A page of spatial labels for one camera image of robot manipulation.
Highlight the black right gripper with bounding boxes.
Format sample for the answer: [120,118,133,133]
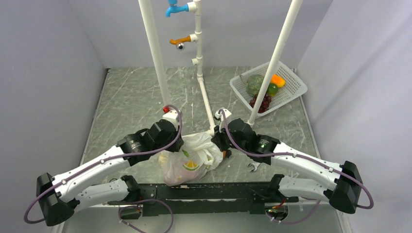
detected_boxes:
[211,120,248,152]

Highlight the white printed plastic bag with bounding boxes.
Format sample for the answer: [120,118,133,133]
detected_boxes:
[158,132,225,186]

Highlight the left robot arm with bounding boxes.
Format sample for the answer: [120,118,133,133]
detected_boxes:
[36,119,183,226]

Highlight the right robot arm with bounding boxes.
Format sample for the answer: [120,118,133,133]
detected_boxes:
[211,119,364,214]

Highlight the purple fake grapes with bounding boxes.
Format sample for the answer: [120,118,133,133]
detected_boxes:
[249,94,272,113]

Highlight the green fake melon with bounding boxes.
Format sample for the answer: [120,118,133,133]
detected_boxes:
[245,74,264,97]

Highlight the green fake lime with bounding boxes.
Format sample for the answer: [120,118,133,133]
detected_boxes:
[266,83,279,97]

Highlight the orange fake fruit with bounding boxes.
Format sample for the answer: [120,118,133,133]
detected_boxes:
[271,74,286,88]

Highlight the orange hex key set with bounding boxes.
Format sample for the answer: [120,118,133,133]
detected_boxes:
[223,150,232,159]

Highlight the silver wrench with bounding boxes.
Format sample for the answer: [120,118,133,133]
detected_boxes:
[247,162,261,172]

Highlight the silver metal ball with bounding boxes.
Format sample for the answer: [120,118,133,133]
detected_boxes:
[176,43,185,51]

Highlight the orange tap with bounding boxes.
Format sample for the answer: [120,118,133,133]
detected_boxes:
[169,36,191,45]

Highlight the blue tap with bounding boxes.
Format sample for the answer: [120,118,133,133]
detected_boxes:
[165,0,189,17]

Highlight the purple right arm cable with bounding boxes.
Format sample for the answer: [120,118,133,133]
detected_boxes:
[219,108,375,225]

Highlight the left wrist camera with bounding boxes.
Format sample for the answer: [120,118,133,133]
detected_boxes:
[162,106,181,130]

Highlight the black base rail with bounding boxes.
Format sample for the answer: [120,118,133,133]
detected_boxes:
[107,182,298,216]

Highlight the white pvc pipe frame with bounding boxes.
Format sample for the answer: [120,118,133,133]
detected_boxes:
[138,0,304,137]

